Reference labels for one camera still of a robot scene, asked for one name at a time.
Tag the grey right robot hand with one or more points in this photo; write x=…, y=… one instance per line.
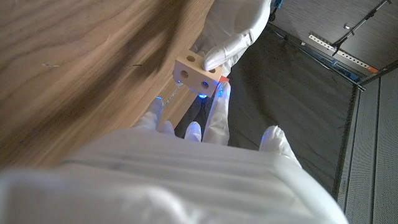
x=186, y=186

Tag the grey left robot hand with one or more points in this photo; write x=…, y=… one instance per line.
x=233, y=28

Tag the red-headed wooden screw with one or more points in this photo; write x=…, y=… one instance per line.
x=224, y=79

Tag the wooden block with holes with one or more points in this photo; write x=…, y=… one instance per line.
x=194, y=74

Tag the black backdrop curtain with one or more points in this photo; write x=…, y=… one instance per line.
x=280, y=93

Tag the black backdrop stand pole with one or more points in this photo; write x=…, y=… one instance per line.
x=314, y=56

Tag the white cabinet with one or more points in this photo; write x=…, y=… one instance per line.
x=370, y=149

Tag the dark wall rail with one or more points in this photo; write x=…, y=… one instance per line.
x=342, y=53

